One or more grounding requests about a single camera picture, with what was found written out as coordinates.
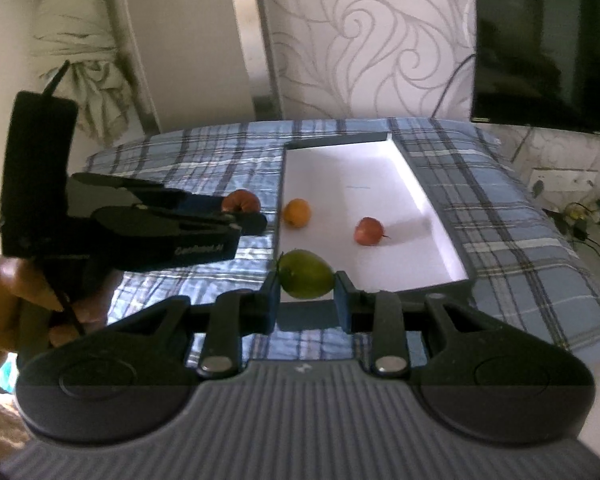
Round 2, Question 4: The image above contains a black wall television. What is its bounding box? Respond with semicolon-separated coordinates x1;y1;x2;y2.
470;0;600;136

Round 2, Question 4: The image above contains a green mango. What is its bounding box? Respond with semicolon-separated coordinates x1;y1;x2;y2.
277;249;336;301

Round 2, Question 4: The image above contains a white box with dark rim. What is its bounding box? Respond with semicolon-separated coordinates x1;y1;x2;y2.
272;131;477;307

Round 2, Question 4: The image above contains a small dark orange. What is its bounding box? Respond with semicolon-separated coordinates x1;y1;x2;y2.
354;216;392;247

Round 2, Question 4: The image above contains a thick black television cable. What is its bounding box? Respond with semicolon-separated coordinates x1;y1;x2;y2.
431;52;477;120

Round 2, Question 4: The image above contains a black floor cable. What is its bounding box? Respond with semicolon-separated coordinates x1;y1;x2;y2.
542;199;600;267

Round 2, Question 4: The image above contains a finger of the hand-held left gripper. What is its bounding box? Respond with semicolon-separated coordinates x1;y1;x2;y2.
92;207;270;237
71;172;227;214

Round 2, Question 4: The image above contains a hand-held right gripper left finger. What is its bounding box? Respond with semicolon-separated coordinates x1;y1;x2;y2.
99;269;282;379

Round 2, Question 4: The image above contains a white wall socket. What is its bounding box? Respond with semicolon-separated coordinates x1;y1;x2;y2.
529;169;600;194

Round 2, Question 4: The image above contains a floral curtain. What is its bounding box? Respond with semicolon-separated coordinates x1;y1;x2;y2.
27;0;137;142

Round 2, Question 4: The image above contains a blue plaid blanket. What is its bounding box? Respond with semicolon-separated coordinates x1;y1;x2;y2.
82;117;600;376

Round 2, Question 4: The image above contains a person's left hand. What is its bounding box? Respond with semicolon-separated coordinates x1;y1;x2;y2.
0;247;116;367

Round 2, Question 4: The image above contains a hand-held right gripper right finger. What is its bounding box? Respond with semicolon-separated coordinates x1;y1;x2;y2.
333;271;525;380

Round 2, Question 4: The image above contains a red apple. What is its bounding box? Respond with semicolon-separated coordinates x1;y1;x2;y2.
221;189;262;214

